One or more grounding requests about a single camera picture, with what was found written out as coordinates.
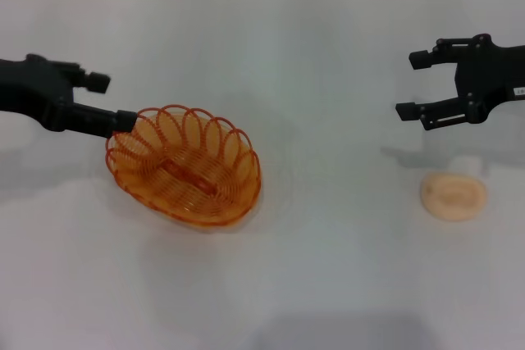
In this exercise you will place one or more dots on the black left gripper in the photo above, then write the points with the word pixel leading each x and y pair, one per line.
pixel 33 87

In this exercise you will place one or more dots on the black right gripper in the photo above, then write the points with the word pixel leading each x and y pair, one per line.
pixel 496 75

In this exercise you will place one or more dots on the pale beige bread roll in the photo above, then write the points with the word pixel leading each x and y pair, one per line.
pixel 453 196

